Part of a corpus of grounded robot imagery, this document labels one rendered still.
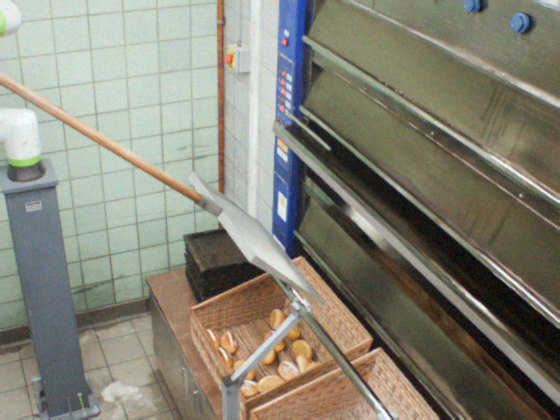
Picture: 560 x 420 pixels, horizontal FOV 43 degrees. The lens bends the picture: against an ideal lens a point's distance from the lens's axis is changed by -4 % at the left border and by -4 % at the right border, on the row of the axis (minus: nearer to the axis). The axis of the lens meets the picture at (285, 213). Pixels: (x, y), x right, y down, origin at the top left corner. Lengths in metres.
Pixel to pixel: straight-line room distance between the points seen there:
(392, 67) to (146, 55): 1.50
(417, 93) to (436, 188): 0.26
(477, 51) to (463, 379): 0.93
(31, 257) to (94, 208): 0.75
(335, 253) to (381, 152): 0.56
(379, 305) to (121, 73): 1.61
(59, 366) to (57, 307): 0.31
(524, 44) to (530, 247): 0.47
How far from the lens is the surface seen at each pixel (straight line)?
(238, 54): 3.08
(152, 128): 3.46
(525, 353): 1.64
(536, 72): 1.69
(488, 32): 1.80
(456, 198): 1.96
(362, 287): 2.51
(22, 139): 2.70
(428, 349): 2.25
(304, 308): 2.08
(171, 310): 3.04
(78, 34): 3.24
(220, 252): 2.98
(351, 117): 2.38
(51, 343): 3.16
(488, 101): 1.82
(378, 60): 2.18
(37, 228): 2.84
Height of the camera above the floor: 2.45
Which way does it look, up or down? 30 degrees down
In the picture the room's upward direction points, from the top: 2 degrees clockwise
